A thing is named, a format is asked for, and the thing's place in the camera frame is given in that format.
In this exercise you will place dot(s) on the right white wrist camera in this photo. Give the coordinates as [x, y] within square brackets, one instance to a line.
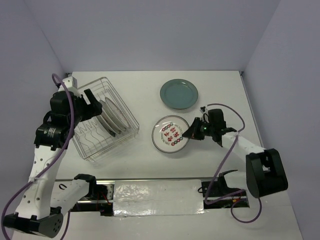
[205, 116]

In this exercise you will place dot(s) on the silver foil sheet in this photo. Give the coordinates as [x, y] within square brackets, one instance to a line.
[157, 198]

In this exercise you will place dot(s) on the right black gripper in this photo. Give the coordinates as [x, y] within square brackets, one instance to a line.
[193, 131]

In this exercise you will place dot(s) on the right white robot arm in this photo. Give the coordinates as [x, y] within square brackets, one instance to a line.
[264, 171]

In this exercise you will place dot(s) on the teal green plate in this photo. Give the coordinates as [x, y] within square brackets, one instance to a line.
[179, 94]

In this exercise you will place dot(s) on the metal base rail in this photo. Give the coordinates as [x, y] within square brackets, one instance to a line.
[102, 201]

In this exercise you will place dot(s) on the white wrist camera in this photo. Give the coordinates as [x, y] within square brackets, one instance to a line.
[205, 116]
[71, 84]

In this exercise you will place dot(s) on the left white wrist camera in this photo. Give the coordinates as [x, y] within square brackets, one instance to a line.
[71, 84]

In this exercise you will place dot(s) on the wire dish rack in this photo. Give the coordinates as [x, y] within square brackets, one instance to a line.
[90, 138]

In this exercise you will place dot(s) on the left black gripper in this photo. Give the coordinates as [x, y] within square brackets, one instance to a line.
[92, 110]

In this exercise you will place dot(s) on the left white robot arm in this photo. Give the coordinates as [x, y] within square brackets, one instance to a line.
[37, 214]

